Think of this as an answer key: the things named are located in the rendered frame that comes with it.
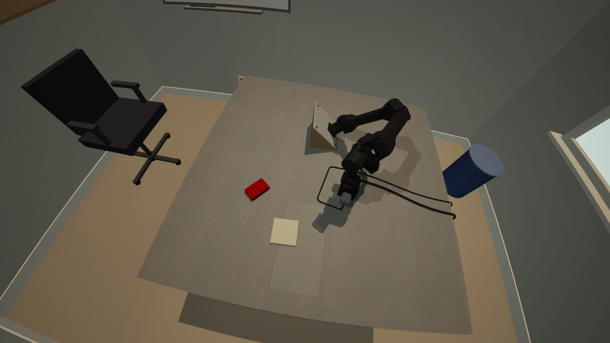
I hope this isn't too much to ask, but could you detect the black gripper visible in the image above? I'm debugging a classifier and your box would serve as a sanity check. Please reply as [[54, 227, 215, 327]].
[[341, 144, 360, 188]]

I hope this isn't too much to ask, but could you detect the red rectangular block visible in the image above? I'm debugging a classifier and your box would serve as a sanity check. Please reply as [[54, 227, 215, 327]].
[[245, 178, 269, 201]]

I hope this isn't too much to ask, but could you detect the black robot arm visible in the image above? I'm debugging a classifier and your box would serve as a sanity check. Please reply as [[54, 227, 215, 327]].
[[328, 98, 411, 174]]

